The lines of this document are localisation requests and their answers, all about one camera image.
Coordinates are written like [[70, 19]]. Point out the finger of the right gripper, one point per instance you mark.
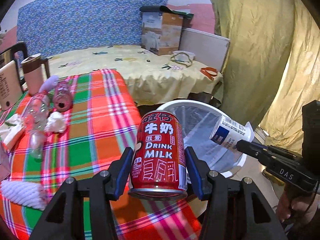
[[253, 149]]

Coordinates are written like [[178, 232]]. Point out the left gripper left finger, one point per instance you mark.
[[63, 218]]

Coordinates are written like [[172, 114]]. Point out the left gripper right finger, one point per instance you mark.
[[235, 209]]

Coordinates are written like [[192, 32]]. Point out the white yogurt cup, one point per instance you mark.
[[228, 132]]

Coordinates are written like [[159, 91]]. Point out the red milk can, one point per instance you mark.
[[158, 170]]

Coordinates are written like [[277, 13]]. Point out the white trash bin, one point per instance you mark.
[[197, 120]]

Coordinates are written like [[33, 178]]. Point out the right hand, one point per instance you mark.
[[304, 207]]

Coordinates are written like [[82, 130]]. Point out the white knitted cloth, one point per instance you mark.
[[25, 194]]

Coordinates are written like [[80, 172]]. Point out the yellow curtain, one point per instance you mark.
[[272, 67]]

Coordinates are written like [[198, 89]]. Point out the plaid tablecloth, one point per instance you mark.
[[101, 123]]

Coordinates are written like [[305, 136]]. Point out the crumpled white tissue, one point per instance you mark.
[[55, 123]]

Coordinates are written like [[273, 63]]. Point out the clear plastic bottle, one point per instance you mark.
[[35, 119]]

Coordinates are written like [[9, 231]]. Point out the white board panel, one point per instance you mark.
[[209, 49]]

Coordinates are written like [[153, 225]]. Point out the pink lying can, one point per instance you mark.
[[62, 99]]

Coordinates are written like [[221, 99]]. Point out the yellow bed sheet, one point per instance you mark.
[[150, 79]]

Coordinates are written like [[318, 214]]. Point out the cardboard box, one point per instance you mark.
[[162, 28]]

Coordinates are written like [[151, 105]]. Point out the brown lidded mug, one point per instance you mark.
[[32, 72]]

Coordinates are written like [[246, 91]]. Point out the blue patterned headboard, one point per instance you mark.
[[52, 27]]

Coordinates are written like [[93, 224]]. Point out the white bowl with strap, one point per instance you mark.
[[183, 57]]

